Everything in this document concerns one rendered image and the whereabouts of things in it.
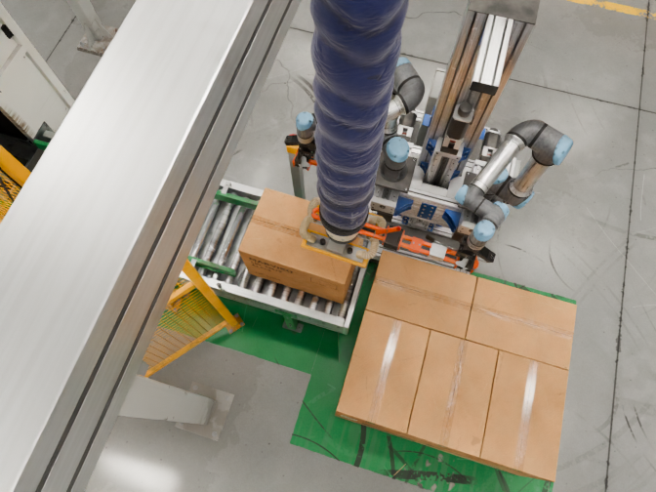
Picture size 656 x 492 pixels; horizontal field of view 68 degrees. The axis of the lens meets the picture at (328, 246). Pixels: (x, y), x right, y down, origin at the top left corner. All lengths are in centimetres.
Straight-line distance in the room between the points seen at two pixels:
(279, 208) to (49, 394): 240
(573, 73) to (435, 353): 294
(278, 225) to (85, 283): 232
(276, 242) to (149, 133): 224
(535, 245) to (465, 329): 118
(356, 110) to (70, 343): 117
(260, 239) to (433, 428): 139
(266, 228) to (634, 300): 268
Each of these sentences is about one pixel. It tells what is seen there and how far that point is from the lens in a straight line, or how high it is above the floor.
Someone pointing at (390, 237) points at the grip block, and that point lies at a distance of 229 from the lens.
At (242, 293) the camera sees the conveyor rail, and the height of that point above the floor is 59.
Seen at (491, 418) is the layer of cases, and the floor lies 54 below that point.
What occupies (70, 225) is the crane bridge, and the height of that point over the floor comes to 305.
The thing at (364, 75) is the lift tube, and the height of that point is 237.
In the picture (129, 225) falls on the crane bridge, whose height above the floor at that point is 305.
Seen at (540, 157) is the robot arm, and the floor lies 159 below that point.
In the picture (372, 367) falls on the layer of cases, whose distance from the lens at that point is 285.
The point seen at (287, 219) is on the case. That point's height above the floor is 95.
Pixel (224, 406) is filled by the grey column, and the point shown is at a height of 1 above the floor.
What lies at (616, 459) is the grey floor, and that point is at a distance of 382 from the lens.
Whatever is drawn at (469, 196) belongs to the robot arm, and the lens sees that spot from 209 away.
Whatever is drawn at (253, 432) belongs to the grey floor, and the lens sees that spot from 340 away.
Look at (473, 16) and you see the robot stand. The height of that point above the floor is 199.
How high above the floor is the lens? 336
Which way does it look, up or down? 68 degrees down
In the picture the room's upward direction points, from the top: 1 degrees counter-clockwise
